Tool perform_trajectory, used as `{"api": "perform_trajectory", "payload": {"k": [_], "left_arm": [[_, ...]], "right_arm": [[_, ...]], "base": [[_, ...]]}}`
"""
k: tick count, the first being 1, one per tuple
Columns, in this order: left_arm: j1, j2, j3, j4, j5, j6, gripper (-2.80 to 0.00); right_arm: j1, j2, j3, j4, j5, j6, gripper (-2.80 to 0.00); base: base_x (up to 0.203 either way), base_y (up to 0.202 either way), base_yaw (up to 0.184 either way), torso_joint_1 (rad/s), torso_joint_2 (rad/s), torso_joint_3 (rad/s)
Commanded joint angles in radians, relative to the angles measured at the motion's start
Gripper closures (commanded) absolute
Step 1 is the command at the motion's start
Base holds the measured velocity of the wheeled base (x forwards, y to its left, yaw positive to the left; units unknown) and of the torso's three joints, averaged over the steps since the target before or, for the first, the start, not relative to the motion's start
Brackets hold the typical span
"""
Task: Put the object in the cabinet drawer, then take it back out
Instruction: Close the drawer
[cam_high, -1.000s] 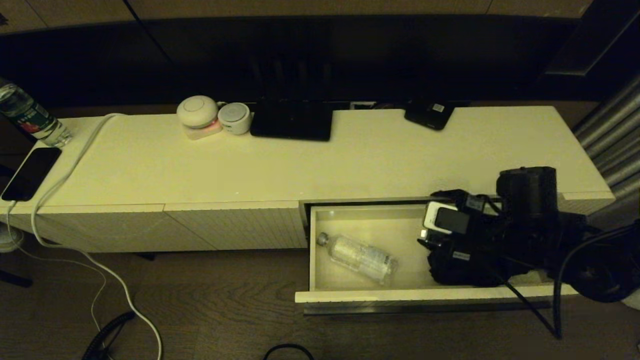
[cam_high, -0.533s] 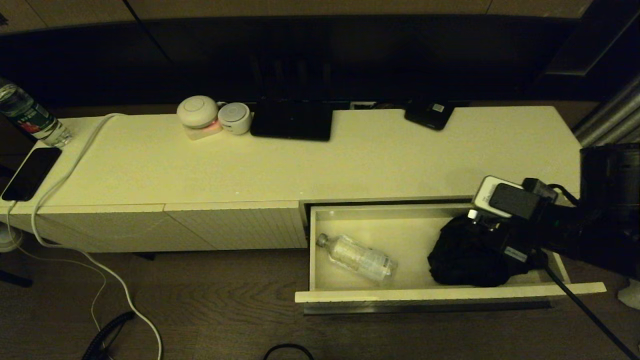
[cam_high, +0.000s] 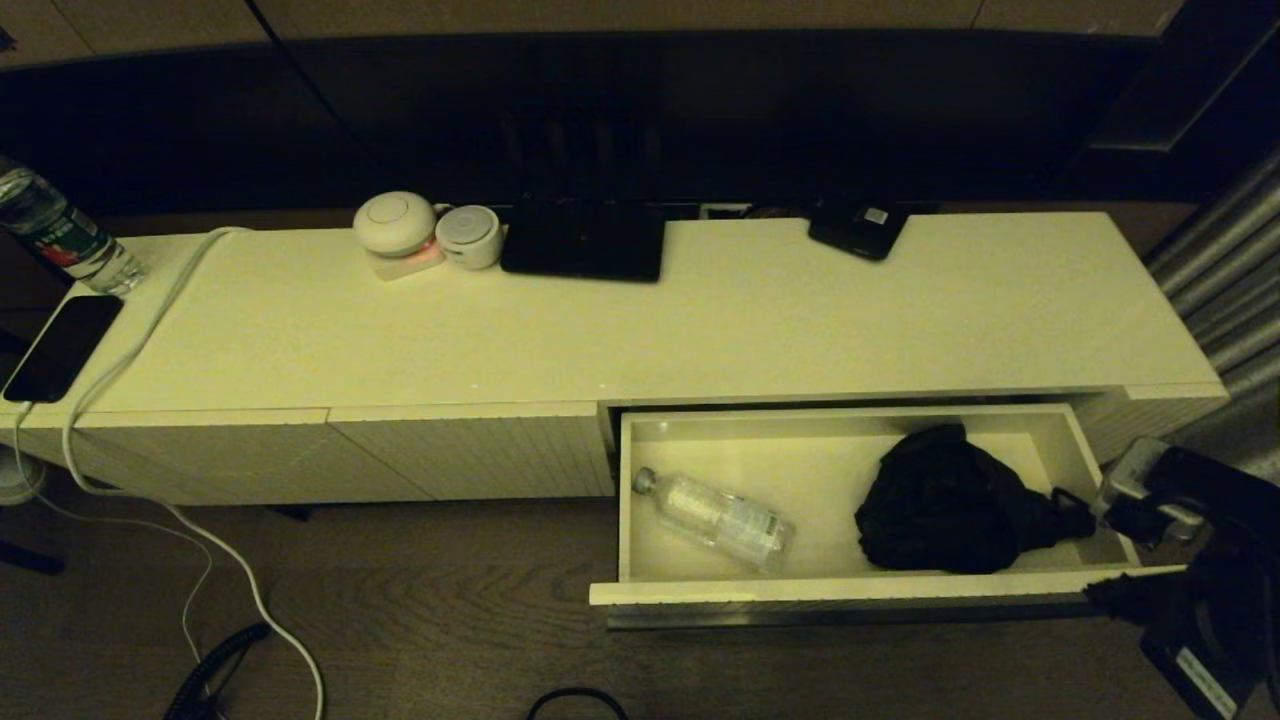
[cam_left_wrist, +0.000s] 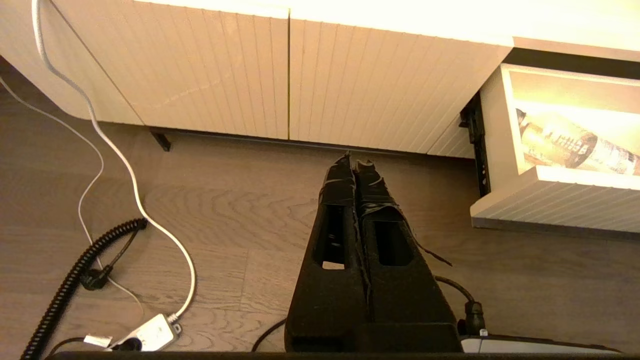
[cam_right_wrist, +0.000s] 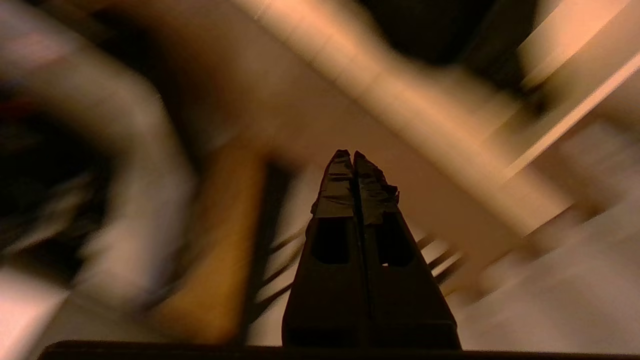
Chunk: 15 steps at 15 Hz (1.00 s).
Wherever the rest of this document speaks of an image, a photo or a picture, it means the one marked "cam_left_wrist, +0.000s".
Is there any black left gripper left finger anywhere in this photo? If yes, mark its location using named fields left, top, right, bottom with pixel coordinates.
left=283, top=152, right=372, bottom=352

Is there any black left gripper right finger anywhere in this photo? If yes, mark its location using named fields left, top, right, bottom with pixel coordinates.
left=355, top=159, right=464, bottom=352

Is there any white slatted drawer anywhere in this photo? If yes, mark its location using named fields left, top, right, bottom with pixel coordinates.
left=470, top=62, right=640, bottom=240

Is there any clear plastic water bottle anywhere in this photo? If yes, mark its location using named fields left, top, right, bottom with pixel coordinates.
left=515, top=107, right=640, bottom=177

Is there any long white tv cabinet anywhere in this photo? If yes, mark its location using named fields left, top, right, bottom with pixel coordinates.
left=0, top=0, right=640, bottom=160

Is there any white power strip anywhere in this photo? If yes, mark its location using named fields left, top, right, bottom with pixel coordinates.
left=107, top=313, right=183, bottom=352

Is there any black plug in adapter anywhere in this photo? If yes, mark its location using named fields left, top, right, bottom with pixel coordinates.
left=47, top=336, right=143, bottom=358

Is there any thick white cable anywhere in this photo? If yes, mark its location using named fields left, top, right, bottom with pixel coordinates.
left=31, top=0, right=197, bottom=321

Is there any black drawer slide rail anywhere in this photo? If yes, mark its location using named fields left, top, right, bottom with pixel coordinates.
left=459, top=90, right=493, bottom=198

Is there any black plug with thin cord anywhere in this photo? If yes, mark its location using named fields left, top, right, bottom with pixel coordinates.
left=81, top=227, right=141, bottom=292

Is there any black coiled cable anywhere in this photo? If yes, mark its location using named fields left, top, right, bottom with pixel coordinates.
left=20, top=217, right=149, bottom=360

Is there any thin white cable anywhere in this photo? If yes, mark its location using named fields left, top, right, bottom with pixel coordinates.
left=0, top=75, right=146, bottom=313

